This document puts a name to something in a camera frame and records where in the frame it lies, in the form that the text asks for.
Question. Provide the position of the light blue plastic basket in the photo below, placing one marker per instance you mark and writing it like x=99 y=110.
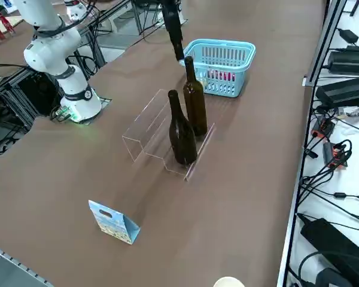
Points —
x=227 y=86

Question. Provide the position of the brown straight-shouldered wine bottle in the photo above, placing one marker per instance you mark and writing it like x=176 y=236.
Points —
x=196 y=104

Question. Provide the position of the small black power adapter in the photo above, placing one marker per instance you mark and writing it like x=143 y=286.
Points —
x=348 y=35

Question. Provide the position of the yellow round fruit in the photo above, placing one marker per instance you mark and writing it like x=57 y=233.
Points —
x=202 y=82

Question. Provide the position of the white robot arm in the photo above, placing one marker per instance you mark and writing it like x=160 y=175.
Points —
x=51 y=51
x=183 y=16

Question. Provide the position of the orange and black device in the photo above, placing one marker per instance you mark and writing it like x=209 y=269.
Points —
x=324 y=127
x=336 y=157

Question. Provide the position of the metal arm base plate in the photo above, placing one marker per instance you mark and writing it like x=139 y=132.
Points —
x=105 y=103

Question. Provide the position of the clear acrylic stepped shelf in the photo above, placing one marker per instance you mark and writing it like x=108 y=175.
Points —
x=143 y=134

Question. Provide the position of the dark sloped-shoulder wine bottle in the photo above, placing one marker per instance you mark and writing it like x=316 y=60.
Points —
x=182 y=140

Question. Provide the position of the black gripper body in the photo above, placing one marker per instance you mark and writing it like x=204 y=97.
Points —
x=171 y=15

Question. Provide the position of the blue printed paper bag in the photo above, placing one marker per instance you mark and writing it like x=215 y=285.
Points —
x=110 y=222

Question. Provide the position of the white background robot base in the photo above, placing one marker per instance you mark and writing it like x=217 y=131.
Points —
x=75 y=10

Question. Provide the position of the aluminium profile beam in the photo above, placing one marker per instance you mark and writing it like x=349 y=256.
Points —
x=326 y=39

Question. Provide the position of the red cola bottle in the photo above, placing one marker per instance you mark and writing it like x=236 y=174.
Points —
x=222 y=75

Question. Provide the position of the large black power brick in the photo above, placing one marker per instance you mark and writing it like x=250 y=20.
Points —
x=332 y=242

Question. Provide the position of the beige round cup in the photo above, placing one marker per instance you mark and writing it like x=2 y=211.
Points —
x=228 y=282

